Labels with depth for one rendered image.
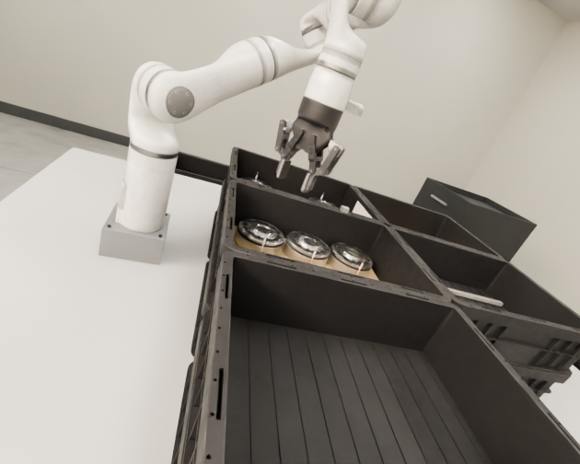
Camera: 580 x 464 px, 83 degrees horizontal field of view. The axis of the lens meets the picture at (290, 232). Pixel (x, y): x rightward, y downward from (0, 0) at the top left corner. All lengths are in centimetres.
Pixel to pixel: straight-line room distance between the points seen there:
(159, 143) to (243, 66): 22
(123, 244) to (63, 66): 315
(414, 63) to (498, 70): 109
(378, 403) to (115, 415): 35
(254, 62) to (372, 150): 351
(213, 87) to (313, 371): 52
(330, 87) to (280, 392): 45
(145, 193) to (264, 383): 45
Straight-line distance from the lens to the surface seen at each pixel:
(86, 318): 66
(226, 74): 70
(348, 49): 58
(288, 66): 80
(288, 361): 48
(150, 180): 71
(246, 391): 43
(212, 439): 27
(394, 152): 432
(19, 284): 73
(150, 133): 70
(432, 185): 245
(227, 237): 48
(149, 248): 77
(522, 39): 499
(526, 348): 82
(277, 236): 70
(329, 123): 58
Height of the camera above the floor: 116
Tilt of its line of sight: 24 degrees down
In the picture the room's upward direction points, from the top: 22 degrees clockwise
